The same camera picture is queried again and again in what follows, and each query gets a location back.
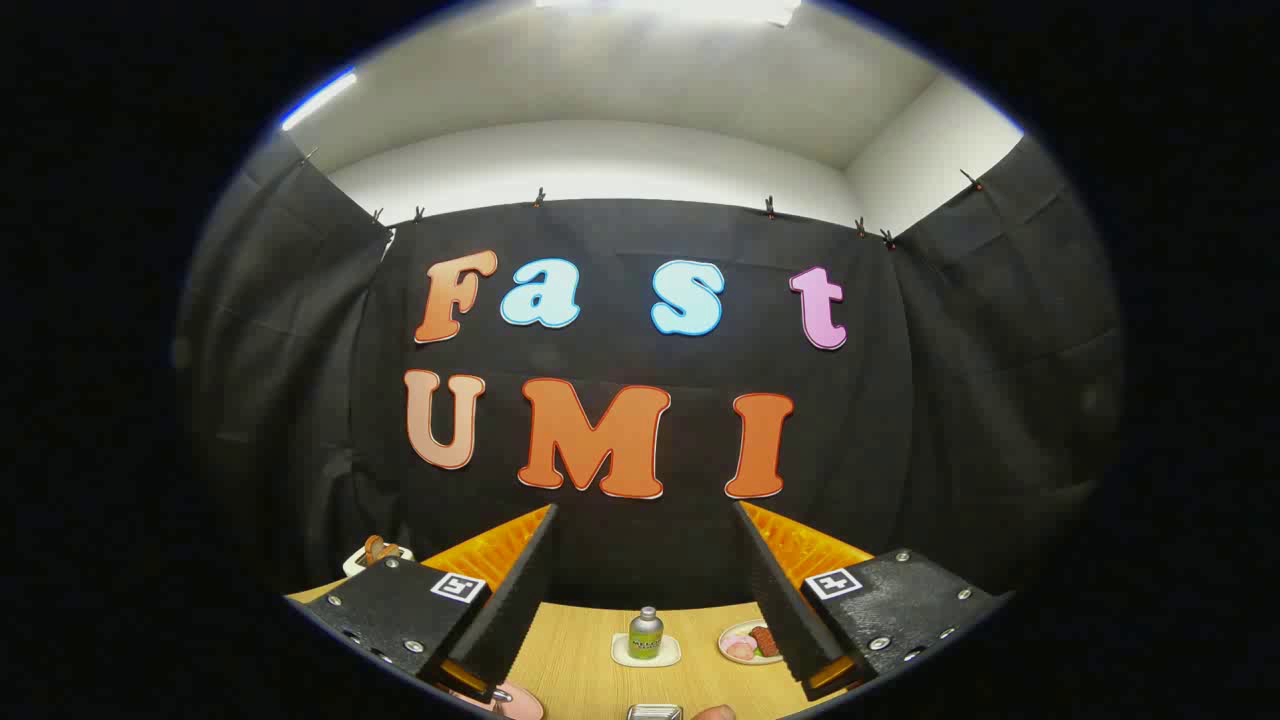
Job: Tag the green soda bottle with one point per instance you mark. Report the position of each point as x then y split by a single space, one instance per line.
645 640

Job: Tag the toast bread slice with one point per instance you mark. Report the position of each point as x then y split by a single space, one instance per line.
374 548
392 552

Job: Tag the pink ham slices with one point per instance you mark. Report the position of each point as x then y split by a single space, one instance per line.
740 649

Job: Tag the brown meat piece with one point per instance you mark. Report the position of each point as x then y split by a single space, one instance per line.
765 640

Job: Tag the ceiling strip light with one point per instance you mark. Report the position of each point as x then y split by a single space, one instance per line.
318 100

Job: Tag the white toaster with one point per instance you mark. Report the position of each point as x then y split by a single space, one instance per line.
356 562

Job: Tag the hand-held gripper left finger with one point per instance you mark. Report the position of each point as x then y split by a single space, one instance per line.
520 600

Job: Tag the white square coaster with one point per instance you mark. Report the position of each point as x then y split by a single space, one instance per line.
625 660

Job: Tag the pink round plate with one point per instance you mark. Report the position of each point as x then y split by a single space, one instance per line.
525 705

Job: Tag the row of black cloth clips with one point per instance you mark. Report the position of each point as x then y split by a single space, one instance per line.
539 197

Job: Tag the wide ceiling light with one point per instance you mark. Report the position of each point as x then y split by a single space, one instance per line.
670 8

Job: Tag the white oval food plate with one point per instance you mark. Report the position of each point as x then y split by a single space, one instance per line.
730 632

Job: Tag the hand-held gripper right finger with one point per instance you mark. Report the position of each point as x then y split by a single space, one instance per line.
780 600

